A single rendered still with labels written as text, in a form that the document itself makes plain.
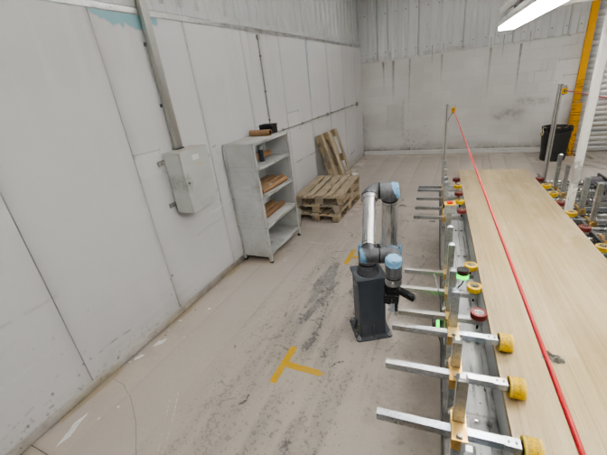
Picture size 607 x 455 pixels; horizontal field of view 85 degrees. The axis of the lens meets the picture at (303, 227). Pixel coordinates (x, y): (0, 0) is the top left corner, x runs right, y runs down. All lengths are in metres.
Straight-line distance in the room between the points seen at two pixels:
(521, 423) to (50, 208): 2.93
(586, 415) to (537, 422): 0.18
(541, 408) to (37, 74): 3.30
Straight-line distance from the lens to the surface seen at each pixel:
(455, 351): 1.55
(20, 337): 3.02
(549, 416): 1.65
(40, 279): 2.97
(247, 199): 4.17
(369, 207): 2.21
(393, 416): 1.43
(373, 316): 3.00
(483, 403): 1.99
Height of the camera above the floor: 2.10
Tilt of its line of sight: 23 degrees down
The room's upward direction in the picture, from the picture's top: 7 degrees counter-clockwise
